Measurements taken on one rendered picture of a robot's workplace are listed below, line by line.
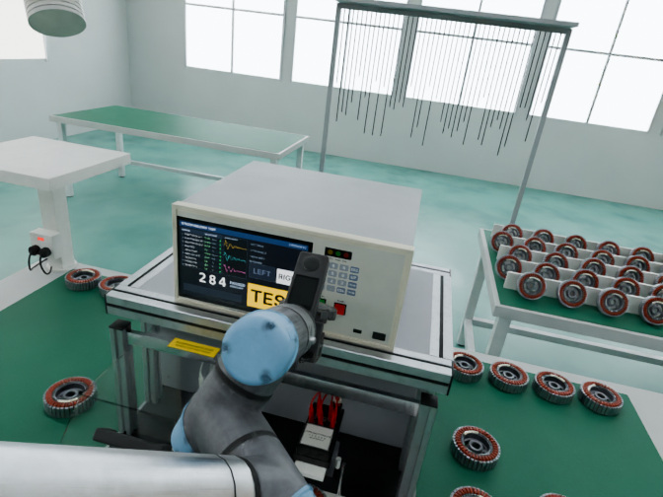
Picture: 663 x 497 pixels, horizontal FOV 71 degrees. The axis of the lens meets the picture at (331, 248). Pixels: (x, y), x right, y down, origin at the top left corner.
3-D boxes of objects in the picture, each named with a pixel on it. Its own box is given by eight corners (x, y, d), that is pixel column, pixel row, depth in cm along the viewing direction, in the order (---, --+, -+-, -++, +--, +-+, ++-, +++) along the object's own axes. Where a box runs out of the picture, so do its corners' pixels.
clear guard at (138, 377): (203, 491, 67) (203, 462, 64) (58, 448, 70) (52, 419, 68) (277, 358, 96) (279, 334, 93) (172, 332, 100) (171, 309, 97)
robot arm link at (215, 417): (186, 502, 46) (247, 413, 45) (156, 424, 54) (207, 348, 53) (246, 502, 51) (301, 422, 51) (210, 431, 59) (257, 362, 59)
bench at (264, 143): (273, 240, 397) (279, 154, 366) (59, 197, 429) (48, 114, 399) (302, 208, 477) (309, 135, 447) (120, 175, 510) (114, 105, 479)
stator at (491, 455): (506, 469, 108) (510, 459, 107) (463, 475, 105) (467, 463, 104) (481, 433, 118) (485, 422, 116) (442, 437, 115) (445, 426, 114)
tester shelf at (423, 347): (448, 395, 82) (454, 376, 80) (106, 314, 92) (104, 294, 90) (447, 284, 121) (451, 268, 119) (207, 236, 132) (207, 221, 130)
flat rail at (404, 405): (424, 418, 84) (427, 405, 83) (119, 342, 94) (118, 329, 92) (424, 414, 85) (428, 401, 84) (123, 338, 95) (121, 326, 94)
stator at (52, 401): (49, 390, 115) (47, 378, 113) (100, 384, 118) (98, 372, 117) (39, 423, 105) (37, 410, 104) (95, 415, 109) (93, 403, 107)
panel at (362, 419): (415, 452, 107) (442, 346, 95) (158, 384, 118) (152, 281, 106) (415, 448, 108) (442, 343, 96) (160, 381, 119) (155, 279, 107)
